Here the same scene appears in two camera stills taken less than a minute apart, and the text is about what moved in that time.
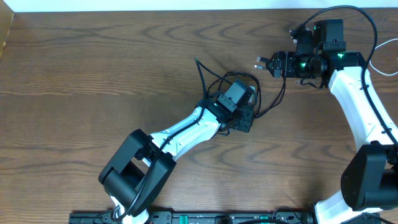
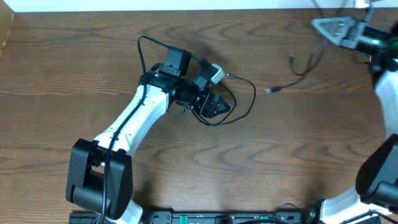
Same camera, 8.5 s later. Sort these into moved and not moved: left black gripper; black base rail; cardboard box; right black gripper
Moved: left black gripper; right black gripper
Not moved: black base rail; cardboard box
